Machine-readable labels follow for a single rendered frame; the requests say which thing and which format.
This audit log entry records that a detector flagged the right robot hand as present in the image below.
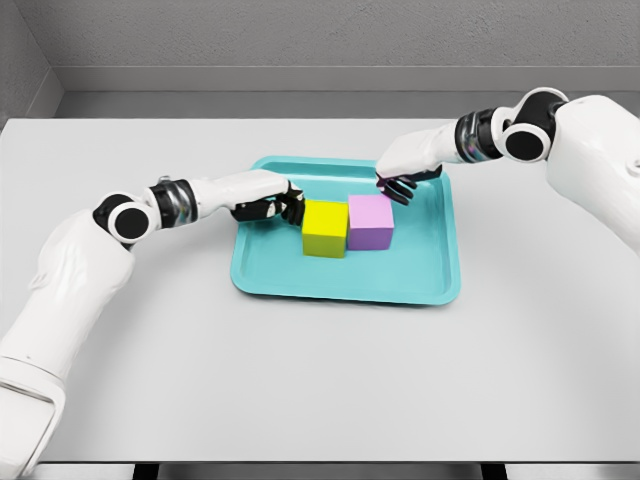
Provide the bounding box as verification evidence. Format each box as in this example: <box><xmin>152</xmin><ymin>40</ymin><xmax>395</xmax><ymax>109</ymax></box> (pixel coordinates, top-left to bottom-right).
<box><xmin>374</xmin><ymin>130</ymin><xmax>445</xmax><ymax>207</ymax></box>

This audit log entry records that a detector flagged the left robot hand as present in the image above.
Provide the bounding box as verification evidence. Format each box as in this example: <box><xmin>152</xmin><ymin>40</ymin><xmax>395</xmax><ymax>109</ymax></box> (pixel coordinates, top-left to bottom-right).
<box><xmin>227</xmin><ymin>168</ymin><xmax>307</xmax><ymax>228</ymax></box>

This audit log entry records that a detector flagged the yellow cube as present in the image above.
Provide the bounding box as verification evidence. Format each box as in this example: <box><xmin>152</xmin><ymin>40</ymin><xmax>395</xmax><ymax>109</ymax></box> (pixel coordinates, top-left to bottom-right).
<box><xmin>301</xmin><ymin>199</ymin><xmax>350</xmax><ymax>260</ymax></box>

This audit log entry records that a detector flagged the teal rectangular tray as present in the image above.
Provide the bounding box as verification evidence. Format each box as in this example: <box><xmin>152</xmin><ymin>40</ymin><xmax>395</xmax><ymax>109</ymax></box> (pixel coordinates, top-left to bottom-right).
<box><xmin>229</xmin><ymin>155</ymin><xmax>462</xmax><ymax>306</ymax></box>

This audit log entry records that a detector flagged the pink purple cube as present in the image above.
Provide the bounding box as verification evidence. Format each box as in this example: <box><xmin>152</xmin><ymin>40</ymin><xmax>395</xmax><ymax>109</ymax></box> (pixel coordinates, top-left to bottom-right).
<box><xmin>346</xmin><ymin>193</ymin><xmax>396</xmax><ymax>252</ymax></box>

